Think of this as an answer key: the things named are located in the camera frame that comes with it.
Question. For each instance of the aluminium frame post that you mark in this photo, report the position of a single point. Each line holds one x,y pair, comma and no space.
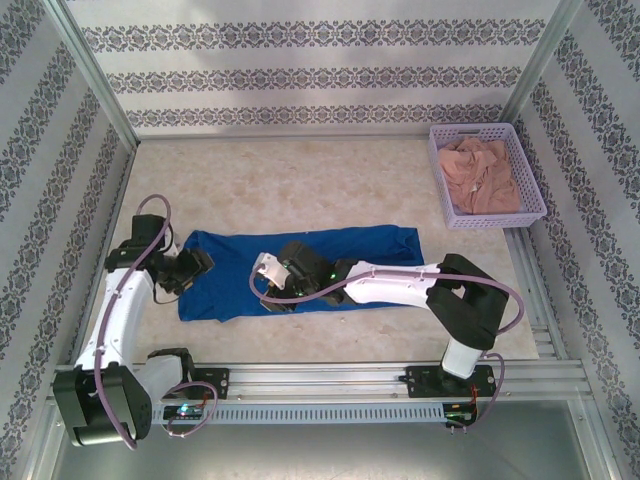
540,60
98,75

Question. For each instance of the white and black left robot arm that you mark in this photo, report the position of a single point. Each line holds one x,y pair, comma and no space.
120,320

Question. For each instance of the aluminium table edge rail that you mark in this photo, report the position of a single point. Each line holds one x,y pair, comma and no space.
300,136

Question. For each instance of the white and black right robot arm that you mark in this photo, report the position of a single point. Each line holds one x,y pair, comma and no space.
390,285

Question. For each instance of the blue printed t-shirt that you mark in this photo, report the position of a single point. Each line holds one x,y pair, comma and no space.
235,265

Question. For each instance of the peach crumpled cloth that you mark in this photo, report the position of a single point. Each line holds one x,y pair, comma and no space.
475,175

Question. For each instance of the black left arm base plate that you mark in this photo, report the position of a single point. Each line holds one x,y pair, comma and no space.
215,382

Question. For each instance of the aluminium side rail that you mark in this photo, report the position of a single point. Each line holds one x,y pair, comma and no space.
555,345

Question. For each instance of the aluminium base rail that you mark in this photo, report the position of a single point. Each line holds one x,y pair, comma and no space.
320,381

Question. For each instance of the lavender plastic basket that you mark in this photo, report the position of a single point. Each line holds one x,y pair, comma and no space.
480,132

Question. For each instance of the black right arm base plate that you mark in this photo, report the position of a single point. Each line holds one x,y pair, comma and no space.
422,382

